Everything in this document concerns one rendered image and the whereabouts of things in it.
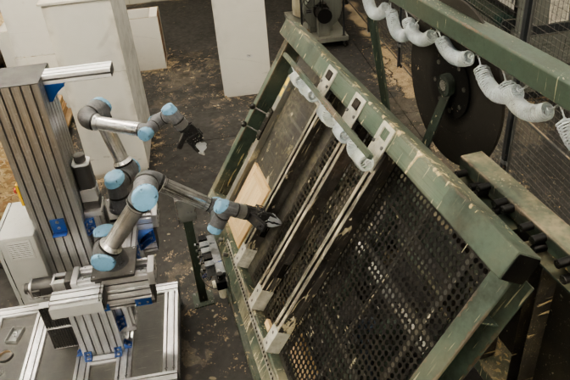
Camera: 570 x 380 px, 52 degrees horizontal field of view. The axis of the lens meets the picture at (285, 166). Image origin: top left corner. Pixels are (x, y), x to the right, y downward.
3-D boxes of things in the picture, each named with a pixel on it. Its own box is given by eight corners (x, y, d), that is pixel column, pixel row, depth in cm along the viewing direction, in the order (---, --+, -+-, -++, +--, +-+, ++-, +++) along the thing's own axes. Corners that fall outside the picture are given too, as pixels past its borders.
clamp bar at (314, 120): (244, 259, 324) (204, 250, 313) (347, 71, 282) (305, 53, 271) (248, 271, 316) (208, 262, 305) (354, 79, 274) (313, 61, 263)
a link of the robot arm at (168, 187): (130, 175, 286) (216, 212, 306) (129, 187, 276) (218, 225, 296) (141, 157, 281) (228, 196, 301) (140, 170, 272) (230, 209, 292)
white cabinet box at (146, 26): (126, 60, 827) (114, 11, 789) (167, 55, 833) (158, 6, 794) (124, 73, 789) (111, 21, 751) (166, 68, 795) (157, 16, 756)
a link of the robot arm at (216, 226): (219, 224, 297) (229, 208, 292) (220, 238, 287) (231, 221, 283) (205, 220, 294) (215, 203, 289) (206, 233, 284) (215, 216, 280)
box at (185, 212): (176, 214, 386) (171, 192, 376) (194, 210, 388) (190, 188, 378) (179, 225, 376) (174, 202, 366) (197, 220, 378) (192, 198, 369)
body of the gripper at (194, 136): (203, 141, 323) (191, 125, 316) (191, 148, 324) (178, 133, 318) (203, 134, 329) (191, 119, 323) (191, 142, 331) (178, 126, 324)
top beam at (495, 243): (293, 38, 347) (278, 32, 342) (300, 23, 343) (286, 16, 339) (522, 287, 167) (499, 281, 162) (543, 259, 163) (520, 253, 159)
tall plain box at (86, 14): (100, 137, 640) (55, -24, 546) (155, 130, 645) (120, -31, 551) (90, 182, 565) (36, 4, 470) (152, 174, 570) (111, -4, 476)
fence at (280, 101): (226, 209, 365) (220, 208, 363) (294, 76, 331) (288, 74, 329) (227, 214, 360) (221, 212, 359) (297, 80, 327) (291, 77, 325)
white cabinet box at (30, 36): (31, 34, 730) (13, -25, 691) (79, 29, 735) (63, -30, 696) (16, 58, 663) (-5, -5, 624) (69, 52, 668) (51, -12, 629)
